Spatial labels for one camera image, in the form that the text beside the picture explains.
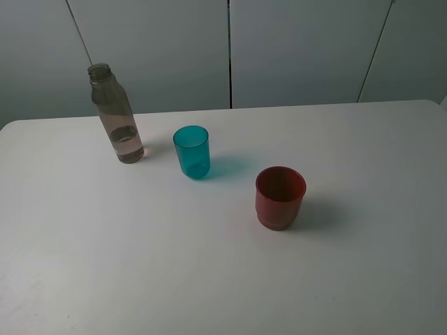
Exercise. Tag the clear brown plastic bottle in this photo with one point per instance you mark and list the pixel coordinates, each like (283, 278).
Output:
(115, 113)

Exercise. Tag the teal translucent plastic cup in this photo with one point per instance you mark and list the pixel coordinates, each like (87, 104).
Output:
(193, 151)

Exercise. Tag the red plastic cup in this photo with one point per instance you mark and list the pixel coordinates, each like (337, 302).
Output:
(279, 194)

